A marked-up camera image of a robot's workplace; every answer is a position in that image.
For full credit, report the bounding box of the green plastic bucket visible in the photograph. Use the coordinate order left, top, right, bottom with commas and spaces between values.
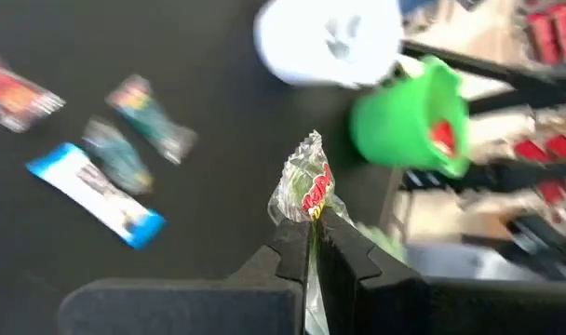
349, 55, 471, 181

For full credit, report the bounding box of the white blue Hershey's bar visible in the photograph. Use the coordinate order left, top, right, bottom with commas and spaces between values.
25, 141, 167, 251

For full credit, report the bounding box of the clear hard candy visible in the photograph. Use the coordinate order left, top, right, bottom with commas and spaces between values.
81, 116, 154, 195
104, 74, 199, 167
267, 129, 357, 335

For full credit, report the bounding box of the white plastic bucket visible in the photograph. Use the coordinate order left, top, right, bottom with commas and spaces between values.
253, 0, 405, 89

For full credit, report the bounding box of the clear red candy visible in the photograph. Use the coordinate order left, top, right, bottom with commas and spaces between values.
0, 46, 66, 134

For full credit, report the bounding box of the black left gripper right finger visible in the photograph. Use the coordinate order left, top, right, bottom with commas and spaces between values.
316, 207, 566, 335

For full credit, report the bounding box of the black table mat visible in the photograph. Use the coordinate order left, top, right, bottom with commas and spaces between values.
0, 0, 405, 335

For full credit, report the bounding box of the red Skittles packet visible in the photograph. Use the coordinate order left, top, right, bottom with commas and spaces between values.
429, 118, 456, 157

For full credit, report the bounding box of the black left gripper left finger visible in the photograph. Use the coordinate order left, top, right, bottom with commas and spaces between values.
58, 218, 312, 335

